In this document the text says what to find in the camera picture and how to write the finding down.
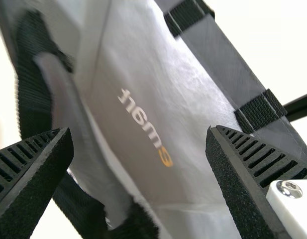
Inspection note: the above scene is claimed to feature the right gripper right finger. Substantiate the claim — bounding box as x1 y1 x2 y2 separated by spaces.
205 124 307 239

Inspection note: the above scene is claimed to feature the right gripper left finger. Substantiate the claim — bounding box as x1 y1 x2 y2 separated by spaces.
0 127 75 239

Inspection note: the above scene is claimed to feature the dark grey bag with straps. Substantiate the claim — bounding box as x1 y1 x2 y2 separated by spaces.
0 0 307 239

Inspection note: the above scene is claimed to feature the black strip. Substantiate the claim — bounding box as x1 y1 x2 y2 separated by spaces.
284 91 307 122

